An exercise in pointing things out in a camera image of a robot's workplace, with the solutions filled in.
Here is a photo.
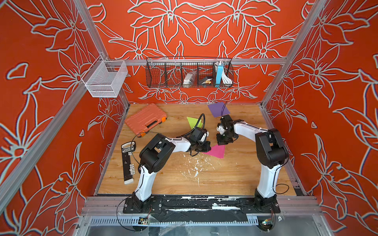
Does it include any magenta square paper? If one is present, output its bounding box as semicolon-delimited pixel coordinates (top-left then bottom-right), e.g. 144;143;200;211
205;145;225;159

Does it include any lime green square paper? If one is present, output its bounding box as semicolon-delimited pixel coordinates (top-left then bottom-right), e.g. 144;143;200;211
187;117;203;129

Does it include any purple square paper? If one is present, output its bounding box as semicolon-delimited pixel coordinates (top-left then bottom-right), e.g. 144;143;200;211
208;102;230;118

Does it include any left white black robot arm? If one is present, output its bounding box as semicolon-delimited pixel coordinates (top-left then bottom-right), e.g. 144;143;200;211
132;130;211;212

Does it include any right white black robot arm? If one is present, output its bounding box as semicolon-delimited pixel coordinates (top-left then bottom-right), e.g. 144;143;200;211
217;120;289;212

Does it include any small black box in basket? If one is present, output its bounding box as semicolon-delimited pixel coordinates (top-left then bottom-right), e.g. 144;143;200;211
198;76;213;85

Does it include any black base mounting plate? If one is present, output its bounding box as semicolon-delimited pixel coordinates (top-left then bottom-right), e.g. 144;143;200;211
122;195;281;223

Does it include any clear plastic bag in basket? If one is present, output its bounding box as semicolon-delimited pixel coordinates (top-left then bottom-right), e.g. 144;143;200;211
183;71;196;88

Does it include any orange plastic tool case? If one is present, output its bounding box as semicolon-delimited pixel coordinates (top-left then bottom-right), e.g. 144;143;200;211
125;103;167;137

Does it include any light blue box in basket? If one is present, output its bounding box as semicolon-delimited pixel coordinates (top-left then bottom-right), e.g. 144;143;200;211
215;62;223;88

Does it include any black white bit holder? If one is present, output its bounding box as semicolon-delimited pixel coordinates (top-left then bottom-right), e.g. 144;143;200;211
121;141;136;185

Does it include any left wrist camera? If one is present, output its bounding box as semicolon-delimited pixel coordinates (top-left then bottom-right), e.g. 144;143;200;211
188;127;209;144

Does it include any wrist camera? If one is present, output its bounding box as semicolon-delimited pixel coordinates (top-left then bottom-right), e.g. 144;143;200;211
217;115;234;134
188;127;209;144

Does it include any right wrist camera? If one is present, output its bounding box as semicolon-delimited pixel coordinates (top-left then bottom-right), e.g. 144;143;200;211
217;115;234;134

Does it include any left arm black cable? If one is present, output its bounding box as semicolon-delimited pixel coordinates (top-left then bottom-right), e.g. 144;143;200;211
192;113;206;132

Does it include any white cable in basket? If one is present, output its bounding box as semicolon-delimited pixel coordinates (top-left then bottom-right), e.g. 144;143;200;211
221;68;233;87

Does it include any black wire wall basket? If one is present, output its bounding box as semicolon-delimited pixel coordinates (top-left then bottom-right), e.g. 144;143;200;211
146;57;234;89

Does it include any clear acrylic wall bin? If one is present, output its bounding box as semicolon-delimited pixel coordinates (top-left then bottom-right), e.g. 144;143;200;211
82;61;128;98

